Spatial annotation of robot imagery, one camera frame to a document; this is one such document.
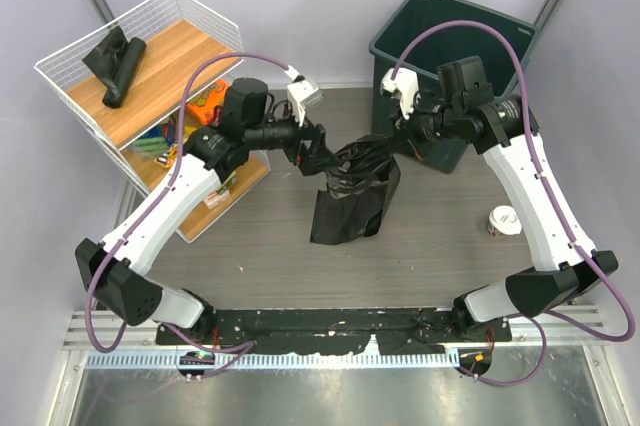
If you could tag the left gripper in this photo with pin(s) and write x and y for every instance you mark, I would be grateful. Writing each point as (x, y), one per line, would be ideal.
(313, 160)

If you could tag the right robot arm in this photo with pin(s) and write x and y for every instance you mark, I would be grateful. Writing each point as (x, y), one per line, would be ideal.
(565, 262)

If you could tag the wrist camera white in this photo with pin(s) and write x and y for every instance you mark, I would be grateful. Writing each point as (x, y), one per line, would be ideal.
(301, 92)
(403, 86)

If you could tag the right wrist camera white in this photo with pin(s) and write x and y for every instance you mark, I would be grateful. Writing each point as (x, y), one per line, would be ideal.
(403, 86)

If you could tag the white cable duct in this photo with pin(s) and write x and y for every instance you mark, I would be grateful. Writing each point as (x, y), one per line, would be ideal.
(183, 359)

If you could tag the orange snack box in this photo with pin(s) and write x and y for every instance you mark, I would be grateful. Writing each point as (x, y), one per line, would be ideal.
(205, 107)

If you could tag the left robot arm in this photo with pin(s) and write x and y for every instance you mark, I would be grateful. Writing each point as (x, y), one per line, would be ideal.
(114, 271)

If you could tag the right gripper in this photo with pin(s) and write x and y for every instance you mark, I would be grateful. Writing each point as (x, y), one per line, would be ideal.
(407, 130)

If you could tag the small white box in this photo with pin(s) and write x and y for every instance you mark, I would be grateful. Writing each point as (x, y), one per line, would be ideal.
(221, 194)

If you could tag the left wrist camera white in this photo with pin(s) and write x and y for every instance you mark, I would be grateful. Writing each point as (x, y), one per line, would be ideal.
(301, 92)

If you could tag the black trash bag roll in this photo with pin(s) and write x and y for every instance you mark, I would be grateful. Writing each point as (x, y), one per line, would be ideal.
(114, 62)

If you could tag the white wire shelf rack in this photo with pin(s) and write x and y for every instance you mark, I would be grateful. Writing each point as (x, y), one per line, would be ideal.
(179, 35)

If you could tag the white paper cup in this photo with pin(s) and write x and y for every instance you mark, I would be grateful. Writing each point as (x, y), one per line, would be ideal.
(503, 221)

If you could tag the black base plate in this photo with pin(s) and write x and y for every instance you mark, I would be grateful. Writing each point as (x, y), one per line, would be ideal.
(337, 332)

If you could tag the yellow candy bag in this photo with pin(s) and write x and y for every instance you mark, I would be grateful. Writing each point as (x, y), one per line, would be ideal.
(167, 158)

